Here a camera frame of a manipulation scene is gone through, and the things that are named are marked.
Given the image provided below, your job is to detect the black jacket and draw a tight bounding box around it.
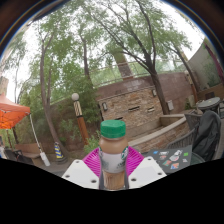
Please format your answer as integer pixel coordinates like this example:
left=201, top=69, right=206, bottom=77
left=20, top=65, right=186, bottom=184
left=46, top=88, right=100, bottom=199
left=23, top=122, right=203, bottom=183
left=191, top=110, right=222, bottom=161

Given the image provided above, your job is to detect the yellow blue striped cone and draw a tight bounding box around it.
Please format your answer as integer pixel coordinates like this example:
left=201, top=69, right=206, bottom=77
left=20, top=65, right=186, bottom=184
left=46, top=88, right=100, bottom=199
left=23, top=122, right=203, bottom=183
left=53, top=141, right=65, bottom=161

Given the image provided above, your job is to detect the green-capped brown drink bottle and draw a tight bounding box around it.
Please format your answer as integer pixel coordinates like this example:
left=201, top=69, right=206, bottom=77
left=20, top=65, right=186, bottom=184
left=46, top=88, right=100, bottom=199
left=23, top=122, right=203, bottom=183
left=98, top=119, right=130, bottom=191

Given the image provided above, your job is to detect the dark metal patio chair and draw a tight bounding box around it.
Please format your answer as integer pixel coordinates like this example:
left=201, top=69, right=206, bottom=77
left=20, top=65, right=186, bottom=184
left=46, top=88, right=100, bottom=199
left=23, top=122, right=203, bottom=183
left=3, top=148, right=34, bottom=165

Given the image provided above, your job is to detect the green leafy tree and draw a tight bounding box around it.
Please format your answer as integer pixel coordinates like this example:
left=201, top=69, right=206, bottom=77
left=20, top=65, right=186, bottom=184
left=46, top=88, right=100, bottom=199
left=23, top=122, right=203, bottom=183
left=156, top=19, right=204, bottom=94
left=19, top=13, right=101, bottom=159
left=79, top=0, right=188, bottom=116

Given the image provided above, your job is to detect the wooden lamp post with globe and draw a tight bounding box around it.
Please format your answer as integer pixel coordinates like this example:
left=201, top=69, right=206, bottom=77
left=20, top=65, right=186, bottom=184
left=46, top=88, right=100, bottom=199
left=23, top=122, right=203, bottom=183
left=71, top=92, right=90, bottom=146

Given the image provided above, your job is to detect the slim wooden lamp post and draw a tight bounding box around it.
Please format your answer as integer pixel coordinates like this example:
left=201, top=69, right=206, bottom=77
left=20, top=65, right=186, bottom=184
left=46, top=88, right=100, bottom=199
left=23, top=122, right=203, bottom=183
left=184, top=69, right=198, bottom=103

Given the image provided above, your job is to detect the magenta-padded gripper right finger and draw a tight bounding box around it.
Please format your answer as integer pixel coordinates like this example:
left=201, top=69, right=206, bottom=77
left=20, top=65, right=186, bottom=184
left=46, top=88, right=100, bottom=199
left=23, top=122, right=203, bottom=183
left=125, top=145, right=168, bottom=191

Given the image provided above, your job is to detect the orange patio umbrella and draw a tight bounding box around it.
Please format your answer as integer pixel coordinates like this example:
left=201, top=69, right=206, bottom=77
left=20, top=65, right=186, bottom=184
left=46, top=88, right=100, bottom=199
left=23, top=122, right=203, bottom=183
left=0, top=93, right=32, bottom=130

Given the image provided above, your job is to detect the round dark patio table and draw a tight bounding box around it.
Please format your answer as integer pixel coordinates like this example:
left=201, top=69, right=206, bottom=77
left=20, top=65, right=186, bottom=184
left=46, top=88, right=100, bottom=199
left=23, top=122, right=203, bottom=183
left=196, top=96, right=222, bottom=113

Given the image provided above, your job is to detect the white umbrella base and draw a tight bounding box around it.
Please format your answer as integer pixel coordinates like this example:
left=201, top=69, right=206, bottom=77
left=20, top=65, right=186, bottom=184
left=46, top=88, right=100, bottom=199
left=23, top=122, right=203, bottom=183
left=39, top=151, right=51, bottom=167

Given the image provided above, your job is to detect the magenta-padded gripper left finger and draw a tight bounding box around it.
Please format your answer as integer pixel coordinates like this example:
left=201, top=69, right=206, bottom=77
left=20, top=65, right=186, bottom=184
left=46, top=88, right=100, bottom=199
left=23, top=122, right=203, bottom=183
left=61, top=146, right=103, bottom=191

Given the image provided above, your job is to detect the grey wall box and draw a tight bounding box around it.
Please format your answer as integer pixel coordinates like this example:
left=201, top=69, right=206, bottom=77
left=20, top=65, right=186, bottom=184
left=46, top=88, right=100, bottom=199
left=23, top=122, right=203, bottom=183
left=166, top=99, right=175, bottom=112

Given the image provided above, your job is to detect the black laptop with stickers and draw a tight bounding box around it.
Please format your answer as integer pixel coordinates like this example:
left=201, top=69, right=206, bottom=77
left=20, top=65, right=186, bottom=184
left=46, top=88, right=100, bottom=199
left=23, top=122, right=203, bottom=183
left=145, top=144, right=193, bottom=175

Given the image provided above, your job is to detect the grey mesh patio chair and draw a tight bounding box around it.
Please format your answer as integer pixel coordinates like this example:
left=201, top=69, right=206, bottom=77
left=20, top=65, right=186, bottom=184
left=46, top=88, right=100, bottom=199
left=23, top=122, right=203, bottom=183
left=165, top=109, right=224, bottom=161

